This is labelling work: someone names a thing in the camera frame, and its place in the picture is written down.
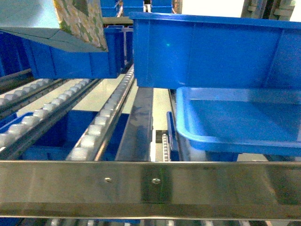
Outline flower gift bag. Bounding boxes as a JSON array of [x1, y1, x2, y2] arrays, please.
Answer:
[[0, 0, 108, 52]]

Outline large blue bin behind tray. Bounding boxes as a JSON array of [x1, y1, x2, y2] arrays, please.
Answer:
[[130, 12, 301, 89]]

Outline white roller track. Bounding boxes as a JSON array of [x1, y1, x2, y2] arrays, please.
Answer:
[[66, 65, 135, 161]]

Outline blue plastic tray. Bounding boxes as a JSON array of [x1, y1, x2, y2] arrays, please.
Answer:
[[176, 87, 301, 156]]

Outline blue bin on left rollers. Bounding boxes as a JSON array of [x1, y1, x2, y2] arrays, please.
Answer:
[[22, 26, 124, 79]]

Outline stainless steel front rail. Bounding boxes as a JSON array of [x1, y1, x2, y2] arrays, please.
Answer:
[[0, 161, 301, 220]]

